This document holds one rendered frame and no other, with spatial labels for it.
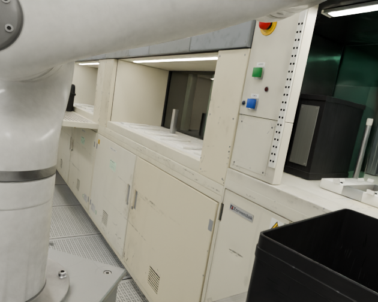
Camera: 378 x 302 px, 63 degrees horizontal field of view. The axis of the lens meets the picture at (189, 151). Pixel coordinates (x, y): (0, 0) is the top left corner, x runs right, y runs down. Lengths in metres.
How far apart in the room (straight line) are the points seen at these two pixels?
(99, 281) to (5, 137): 0.28
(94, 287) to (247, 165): 0.65
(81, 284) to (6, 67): 0.35
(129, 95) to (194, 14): 1.89
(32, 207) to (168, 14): 0.30
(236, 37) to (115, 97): 1.30
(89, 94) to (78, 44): 3.39
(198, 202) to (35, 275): 0.83
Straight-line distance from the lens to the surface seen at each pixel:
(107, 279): 0.58
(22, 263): 0.48
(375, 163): 1.72
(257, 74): 1.03
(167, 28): 0.43
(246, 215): 1.03
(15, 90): 0.49
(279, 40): 1.02
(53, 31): 0.37
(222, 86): 1.16
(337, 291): 0.36
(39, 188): 0.45
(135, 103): 2.32
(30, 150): 0.42
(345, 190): 1.05
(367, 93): 1.39
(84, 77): 3.75
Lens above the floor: 1.07
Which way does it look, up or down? 9 degrees down
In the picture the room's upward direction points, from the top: 9 degrees clockwise
